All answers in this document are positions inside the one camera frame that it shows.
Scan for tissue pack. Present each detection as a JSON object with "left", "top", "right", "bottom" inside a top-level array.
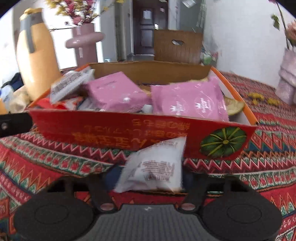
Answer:
[{"left": 1, "top": 85, "right": 14, "bottom": 111}]

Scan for wooden chair back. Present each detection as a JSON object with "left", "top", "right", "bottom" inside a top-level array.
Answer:
[{"left": 154, "top": 30, "right": 203, "bottom": 64}]

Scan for yellow and pink blossom branches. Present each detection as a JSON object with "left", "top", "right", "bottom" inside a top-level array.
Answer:
[{"left": 45, "top": 0, "right": 125, "bottom": 32}]

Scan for dried pink roses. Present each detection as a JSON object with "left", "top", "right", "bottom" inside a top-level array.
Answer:
[{"left": 269, "top": 0, "right": 295, "bottom": 52}]

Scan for dark entrance door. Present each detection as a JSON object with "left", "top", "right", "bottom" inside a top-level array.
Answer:
[{"left": 132, "top": 0, "right": 169, "bottom": 55}]

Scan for pink ring vase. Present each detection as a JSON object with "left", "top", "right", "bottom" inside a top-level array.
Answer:
[{"left": 65, "top": 23, "right": 105, "bottom": 67}]

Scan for fallen yellow flower petals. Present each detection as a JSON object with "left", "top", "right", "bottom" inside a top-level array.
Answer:
[{"left": 247, "top": 92, "right": 280, "bottom": 107}]

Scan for patterned red tablecloth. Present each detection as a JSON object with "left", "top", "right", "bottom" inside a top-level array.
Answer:
[{"left": 1, "top": 73, "right": 295, "bottom": 240}]

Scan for yellow ceramic mug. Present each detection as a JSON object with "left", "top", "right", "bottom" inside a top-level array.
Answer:
[{"left": 0, "top": 98, "right": 8, "bottom": 115}]

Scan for red cardboard snack box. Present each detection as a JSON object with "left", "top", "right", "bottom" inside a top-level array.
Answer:
[{"left": 29, "top": 61, "right": 263, "bottom": 160}]

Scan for yellow thermos jug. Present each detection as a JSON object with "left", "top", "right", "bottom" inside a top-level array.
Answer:
[{"left": 16, "top": 8, "right": 62, "bottom": 101}]

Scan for white packet with text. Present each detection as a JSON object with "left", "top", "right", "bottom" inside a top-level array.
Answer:
[{"left": 50, "top": 67, "right": 95, "bottom": 104}]

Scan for white pastry snack packet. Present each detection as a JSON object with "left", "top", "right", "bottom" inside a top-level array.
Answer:
[{"left": 114, "top": 137, "right": 186, "bottom": 193}]

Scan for pink pastry snack packet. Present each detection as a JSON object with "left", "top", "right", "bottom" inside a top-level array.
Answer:
[{"left": 86, "top": 72, "right": 151, "bottom": 113}]

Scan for grey refrigerator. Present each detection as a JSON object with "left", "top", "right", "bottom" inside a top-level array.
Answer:
[{"left": 179, "top": 0, "right": 206, "bottom": 33}]

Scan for red snack packet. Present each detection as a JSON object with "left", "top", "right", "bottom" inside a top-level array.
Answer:
[{"left": 34, "top": 96, "right": 84, "bottom": 110}]

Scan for textured pink vase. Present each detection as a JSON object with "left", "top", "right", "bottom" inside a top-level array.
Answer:
[{"left": 275, "top": 49, "right": 295, "bottom": 105}]

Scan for dark bag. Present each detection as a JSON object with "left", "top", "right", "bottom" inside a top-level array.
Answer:
[{"left": 1, "top": 72, "right": 24, "bottom": 91}]

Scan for orange cream snack packet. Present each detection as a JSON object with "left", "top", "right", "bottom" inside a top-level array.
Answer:
[{"left": 224, "top": 96, "right": 245, "bottom": 116}]

